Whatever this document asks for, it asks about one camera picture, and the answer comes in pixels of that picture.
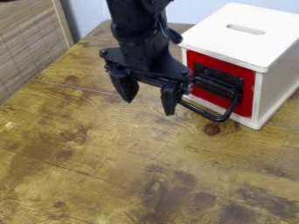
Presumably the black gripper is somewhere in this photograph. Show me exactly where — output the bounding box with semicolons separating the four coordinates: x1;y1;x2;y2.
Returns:
99;48;192;116

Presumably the black metal drawer handle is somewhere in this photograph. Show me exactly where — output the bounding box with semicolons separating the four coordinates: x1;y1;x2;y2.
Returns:
177;76;239;123

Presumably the red drawer front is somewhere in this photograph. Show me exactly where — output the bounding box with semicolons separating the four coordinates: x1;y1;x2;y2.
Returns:
187;50;255;117

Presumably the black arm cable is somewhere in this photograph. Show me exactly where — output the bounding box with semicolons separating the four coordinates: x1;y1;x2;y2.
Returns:
155;14;184;46

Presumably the white wooden drawer box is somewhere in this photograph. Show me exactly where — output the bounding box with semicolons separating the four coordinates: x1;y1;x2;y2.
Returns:
180;3;299;130

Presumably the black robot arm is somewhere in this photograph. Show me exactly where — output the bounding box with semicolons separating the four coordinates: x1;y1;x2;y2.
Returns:
99;0;192;116

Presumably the woven bamboo blind panel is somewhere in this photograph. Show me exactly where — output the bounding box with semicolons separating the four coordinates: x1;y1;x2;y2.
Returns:
0;0;73;104

